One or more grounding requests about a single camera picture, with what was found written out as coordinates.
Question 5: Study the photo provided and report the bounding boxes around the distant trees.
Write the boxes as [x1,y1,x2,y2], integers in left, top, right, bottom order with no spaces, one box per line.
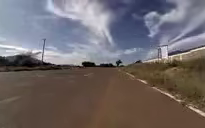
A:
[81,59,124,68]

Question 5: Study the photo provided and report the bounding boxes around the reddish-brown asphalt road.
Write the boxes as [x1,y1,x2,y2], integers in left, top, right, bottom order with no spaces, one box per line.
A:
[0,67,205,128]

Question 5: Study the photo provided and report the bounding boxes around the utility pole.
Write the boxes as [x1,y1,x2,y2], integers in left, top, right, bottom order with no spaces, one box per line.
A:
[40,38,47,64]

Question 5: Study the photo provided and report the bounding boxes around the water tank tower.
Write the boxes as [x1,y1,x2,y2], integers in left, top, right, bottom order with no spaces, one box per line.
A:
[156,44,170,61]

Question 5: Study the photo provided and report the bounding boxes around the pale kerb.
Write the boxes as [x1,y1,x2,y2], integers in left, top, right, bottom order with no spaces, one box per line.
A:
[118,68,205,122]

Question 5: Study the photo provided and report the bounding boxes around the dry grass verge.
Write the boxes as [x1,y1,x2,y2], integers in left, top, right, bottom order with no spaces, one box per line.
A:
[120,58,205,116]

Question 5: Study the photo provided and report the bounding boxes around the dry grass strip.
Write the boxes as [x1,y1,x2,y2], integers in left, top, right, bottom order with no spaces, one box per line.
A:
[0,64,74,73]

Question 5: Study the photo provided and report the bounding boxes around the row of dark trees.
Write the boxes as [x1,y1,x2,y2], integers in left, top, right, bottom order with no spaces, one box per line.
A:
[0,53,54,68]

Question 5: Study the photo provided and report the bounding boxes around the white dashed centre line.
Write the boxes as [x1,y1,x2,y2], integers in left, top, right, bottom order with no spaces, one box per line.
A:
[0,72,95,104]

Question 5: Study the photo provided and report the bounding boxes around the long pale boundary wall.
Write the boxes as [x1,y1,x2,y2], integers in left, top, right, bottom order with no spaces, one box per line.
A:
[142,43,205,64]

